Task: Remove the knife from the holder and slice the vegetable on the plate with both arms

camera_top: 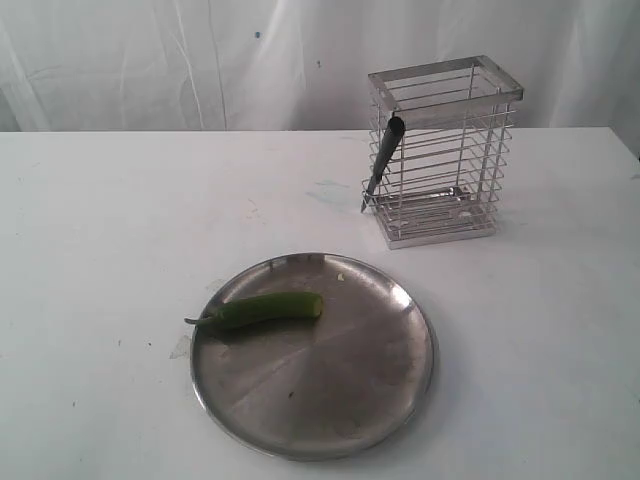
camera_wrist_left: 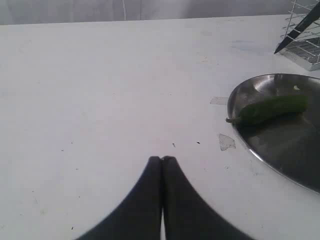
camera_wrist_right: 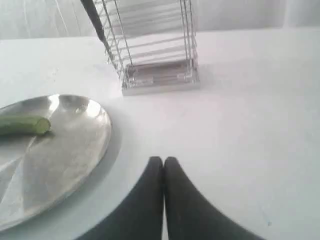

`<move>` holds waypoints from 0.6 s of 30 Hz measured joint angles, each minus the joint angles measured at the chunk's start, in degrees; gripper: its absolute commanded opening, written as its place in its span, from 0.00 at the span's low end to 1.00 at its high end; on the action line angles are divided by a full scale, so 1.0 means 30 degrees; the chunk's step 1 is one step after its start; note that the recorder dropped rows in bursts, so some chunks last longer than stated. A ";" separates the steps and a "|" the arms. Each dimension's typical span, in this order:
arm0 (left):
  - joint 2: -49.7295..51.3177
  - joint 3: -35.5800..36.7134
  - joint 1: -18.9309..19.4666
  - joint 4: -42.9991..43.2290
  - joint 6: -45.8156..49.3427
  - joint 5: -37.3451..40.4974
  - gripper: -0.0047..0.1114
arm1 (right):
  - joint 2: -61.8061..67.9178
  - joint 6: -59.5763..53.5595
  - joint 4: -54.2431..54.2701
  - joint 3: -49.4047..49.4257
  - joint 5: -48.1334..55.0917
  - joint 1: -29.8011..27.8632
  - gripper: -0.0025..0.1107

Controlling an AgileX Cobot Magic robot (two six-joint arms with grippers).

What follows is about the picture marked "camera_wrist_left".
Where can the green cucumber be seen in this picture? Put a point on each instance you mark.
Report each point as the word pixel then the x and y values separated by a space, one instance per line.
pixel 270 108

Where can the chrome wire utensil holder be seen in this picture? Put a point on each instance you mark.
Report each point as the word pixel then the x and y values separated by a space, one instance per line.
pixel 305 49

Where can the round steel plate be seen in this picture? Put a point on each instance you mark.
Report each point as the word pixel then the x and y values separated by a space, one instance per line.
pixel 289 144

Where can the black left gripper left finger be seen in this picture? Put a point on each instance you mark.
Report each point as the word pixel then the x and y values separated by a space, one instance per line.
pixel 139 215

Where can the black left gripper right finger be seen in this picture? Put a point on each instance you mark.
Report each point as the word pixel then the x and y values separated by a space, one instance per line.
pixel 186 215

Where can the black knife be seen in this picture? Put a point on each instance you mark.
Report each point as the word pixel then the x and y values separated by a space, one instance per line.
pixel 310 18

